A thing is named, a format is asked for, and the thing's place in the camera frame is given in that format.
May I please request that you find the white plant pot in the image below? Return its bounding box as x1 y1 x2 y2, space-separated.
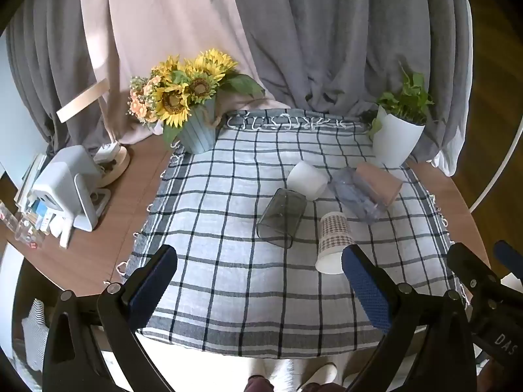
373 105 426 169

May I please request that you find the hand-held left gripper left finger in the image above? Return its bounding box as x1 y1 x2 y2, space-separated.
42 244 178 392

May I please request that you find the white hoop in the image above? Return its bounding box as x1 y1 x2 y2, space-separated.
468 114 523 215

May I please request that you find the striped cloth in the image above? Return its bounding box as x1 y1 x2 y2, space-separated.
20 298 50 372

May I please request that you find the grey translucent cup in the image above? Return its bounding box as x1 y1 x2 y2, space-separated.
257 188 308 250

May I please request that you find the sunflower bouquet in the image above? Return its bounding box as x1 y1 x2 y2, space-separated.
128 48 266 145

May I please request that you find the blue ribbed vase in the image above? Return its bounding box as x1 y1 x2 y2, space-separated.
177 98 219 155

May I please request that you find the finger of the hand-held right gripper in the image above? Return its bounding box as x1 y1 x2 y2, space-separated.
494 240 523 271
446 242 523 316

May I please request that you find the white slipper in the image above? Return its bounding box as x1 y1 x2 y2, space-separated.
300 363 339 389

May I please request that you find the patterned paper cup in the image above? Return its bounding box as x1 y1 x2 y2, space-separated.
315 211 355 275

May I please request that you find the round wooden base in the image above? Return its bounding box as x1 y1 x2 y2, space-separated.
94 147 131 188

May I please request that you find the grey curtain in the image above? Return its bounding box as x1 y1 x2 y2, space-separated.
6 0 119 148
225 0 475 176

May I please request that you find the checkered tablecloth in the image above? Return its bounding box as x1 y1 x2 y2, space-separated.
116 108 464 360

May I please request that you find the clear plastic container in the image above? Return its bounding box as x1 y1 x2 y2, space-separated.
0 200 45 251

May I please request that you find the white power adapter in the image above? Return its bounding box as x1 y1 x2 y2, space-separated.
94 141 122 165

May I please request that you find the pink curtain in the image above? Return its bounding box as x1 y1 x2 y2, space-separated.
79 0 287 143

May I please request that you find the pink cup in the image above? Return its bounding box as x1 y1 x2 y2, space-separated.
353 162 404 205

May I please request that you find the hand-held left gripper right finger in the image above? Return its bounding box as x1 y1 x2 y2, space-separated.
342 244 478 392

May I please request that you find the clear bluish plastic cup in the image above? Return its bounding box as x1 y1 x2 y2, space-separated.
328 167 389 223

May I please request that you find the green leafy plant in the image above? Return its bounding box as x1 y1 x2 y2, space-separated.
362 63 436 139

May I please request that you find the white flat strip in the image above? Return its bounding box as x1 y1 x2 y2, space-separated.
56 78 109 123

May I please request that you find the stack of books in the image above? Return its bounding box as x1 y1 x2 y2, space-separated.
14 153 50 213

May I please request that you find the white desktop device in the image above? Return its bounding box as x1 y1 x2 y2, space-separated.
32 146 111 233

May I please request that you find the white cup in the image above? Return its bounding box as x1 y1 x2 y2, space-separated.
287 160 330 201

